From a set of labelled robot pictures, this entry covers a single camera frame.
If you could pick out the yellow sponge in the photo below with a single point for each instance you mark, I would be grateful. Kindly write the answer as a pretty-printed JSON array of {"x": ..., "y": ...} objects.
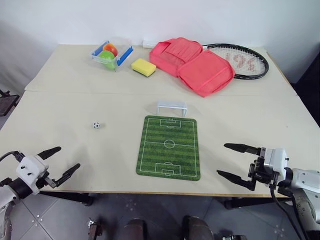
[{"x": 143, "y": 65}]

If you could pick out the small grey toy goal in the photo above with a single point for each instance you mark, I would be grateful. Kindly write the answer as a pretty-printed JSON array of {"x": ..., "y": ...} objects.
[{"x": 172, "y": 104}]

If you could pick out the pink fabric bag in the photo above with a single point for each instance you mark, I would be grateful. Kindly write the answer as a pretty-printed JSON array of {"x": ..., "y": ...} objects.
[{"x": 197, "y": 67}]

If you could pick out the clear box with blue latches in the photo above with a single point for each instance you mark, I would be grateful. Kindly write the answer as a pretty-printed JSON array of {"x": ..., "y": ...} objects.
[{"x": 125, "y": 55}]

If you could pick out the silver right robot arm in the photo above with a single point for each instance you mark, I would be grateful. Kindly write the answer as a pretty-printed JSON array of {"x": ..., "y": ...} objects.
[{"x": 305, "y": 182}]

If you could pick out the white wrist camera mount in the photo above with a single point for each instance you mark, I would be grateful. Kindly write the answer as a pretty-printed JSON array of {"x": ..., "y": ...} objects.
[
  {"x": 277, "y": 157},
  {"x": 30, "y": 167}
]

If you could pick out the black tennis racket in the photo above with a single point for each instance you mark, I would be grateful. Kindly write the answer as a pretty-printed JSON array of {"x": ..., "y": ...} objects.
[{"x": 260, "y": 56}]

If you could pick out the black metal stand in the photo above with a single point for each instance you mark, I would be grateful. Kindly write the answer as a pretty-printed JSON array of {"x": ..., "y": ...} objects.
[{"x": 8, "y": 101}]

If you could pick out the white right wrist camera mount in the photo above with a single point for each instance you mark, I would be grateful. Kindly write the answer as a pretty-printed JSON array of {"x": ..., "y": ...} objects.
[{"x": 277, "y": 157}]

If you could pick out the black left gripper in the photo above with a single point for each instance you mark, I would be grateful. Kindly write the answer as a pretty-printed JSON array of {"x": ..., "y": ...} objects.
[{"x": 44, "y": 178}]

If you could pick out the green soccer field mat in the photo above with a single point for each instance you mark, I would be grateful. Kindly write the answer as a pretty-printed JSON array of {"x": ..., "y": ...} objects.
[{"x": 168, "y": 150}]

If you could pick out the dark rounded shape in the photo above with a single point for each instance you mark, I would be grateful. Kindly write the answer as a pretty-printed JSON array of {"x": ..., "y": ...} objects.
[
  {"x": 196, "y": 228},
  {"x": 135, "y": 230}
]

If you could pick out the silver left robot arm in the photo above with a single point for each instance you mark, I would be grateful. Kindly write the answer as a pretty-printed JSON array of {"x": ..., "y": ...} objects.
[{"x": 7, "y": 200}]

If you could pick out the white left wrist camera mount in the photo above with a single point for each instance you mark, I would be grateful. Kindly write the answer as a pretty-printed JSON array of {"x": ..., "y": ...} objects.
[{"x": 30, "y": 167}]

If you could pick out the red apple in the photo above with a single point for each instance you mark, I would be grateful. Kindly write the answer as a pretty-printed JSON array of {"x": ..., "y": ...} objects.
[{"x": 111, "y": 48}]

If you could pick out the mini soccer ball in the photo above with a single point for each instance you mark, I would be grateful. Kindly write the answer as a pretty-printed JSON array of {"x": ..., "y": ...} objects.
[{"x": 96, "y": 125}]

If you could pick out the small white box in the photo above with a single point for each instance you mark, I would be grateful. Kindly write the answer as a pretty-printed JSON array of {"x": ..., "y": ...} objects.
[{"x": 148, "y": 43}]

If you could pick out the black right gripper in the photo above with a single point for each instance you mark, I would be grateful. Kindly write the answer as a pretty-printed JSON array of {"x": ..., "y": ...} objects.
[{"x": 261, "y": 172}]

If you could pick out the black table leg bar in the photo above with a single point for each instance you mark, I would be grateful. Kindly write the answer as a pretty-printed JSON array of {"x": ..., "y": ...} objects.
[
  {"x": 72, "y": 198},
  {"x": 250, "y": 201}
]

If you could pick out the green apple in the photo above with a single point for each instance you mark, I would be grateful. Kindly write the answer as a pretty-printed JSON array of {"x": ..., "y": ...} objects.
[{"x": 107, "y": 55}]

